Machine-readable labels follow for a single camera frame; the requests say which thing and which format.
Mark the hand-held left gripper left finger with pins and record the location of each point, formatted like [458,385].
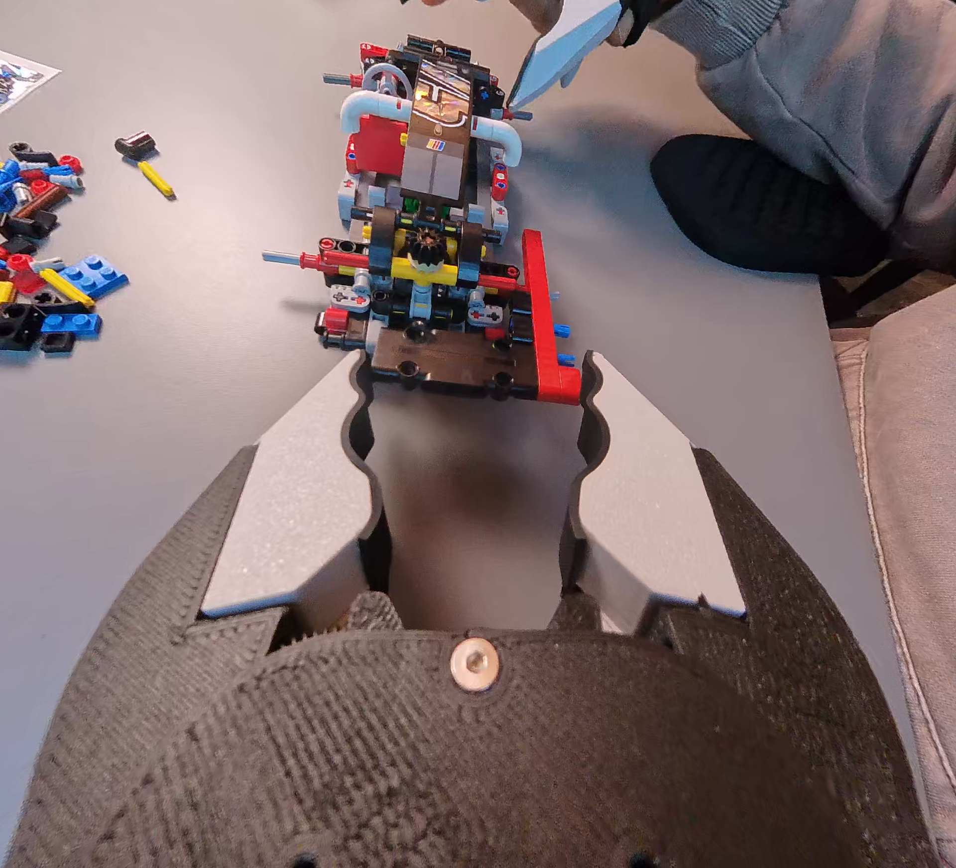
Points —
[299,509]

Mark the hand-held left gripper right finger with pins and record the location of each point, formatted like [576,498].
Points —
[657,509]

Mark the lego race car model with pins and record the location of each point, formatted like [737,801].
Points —
[433,159]

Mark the red black lego beam assembly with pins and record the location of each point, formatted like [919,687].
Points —
[541,315]

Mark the person's right forearm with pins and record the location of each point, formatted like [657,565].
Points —
[821,99]

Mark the pile of mixed lego pieces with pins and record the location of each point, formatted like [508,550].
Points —
[52,271]

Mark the yellow lego axle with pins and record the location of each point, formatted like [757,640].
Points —
[157,179]

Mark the black lego connector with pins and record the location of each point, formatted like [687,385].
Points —
[136,144]

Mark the holographic sticker sheet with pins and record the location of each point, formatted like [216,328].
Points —
[22,80]

